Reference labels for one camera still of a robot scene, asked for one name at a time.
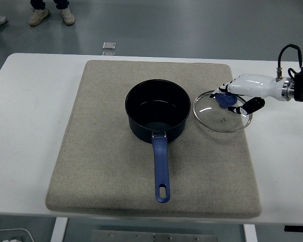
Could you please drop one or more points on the black flat bar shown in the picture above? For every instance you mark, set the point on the black flat bar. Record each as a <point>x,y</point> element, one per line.
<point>299,229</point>

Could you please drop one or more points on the glass lid with blue knob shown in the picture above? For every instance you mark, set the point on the glass lid with blue knob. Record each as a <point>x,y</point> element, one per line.
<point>212,116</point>

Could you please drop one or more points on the grey bin with white rim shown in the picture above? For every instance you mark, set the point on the grey bin with white rim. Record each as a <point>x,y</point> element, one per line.
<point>5,233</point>

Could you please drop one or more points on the silver floor socket plate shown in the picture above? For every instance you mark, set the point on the silver floor socket plate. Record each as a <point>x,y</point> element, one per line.
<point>108,53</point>
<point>108,45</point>

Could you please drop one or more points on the beige fabric mat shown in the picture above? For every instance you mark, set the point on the beige fabric mat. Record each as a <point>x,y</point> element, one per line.
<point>103,151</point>

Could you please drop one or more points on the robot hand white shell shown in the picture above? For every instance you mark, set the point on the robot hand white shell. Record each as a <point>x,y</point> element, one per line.
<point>255,85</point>

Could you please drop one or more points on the grey metal plate with screws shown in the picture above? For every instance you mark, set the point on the grey metal plate with screws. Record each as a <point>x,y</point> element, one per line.
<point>154,237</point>

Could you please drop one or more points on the white table leg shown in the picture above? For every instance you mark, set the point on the white table leg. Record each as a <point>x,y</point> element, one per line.
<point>250,234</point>
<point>58,230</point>

